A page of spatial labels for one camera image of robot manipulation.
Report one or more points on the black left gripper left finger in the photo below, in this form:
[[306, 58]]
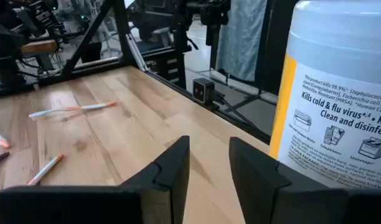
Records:
[[84, 205]]

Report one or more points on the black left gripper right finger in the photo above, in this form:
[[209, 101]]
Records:
[[302, 202]]

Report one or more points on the neighbouring black robot station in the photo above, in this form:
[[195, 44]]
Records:
[[181, 31]]

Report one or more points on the white yellow disinfecting wipes canister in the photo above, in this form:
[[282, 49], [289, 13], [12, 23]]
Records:
[[333, 93]]

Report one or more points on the small black table-level camera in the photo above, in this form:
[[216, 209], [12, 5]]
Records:
[[201, 90]]

